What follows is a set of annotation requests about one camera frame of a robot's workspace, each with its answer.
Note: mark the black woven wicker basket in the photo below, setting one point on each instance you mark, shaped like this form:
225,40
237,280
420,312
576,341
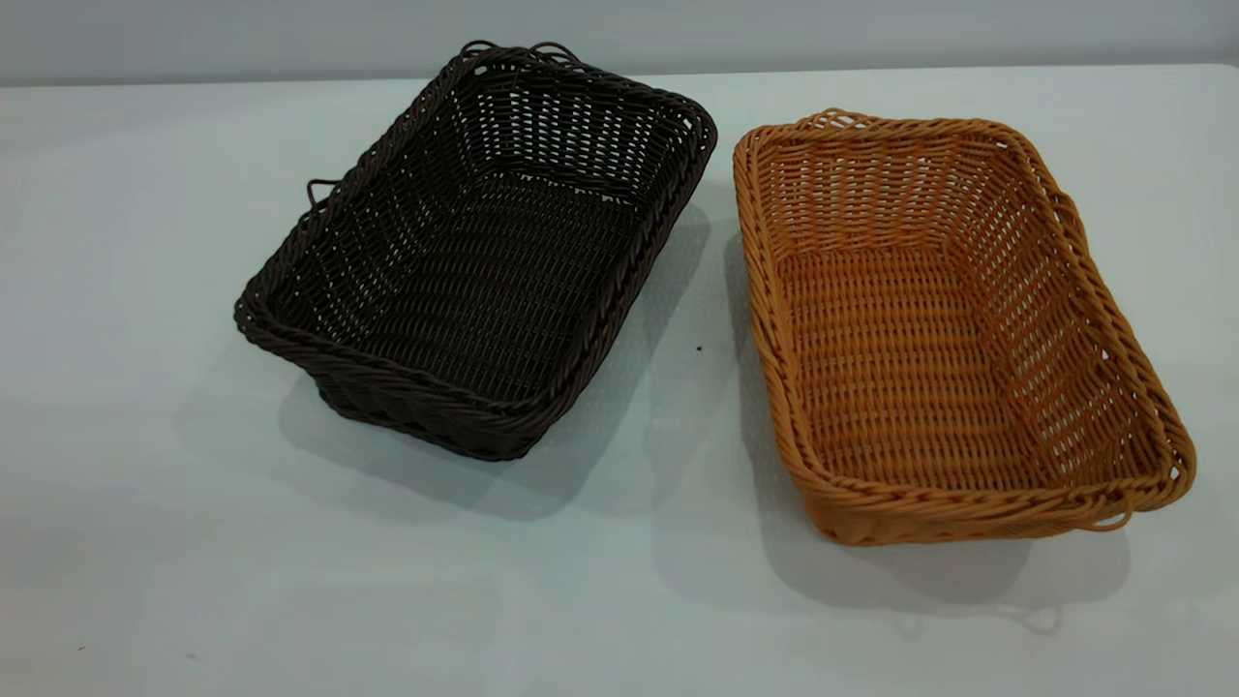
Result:
484,290

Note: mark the orange woven wicker basket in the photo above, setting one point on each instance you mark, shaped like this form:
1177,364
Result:
900,387

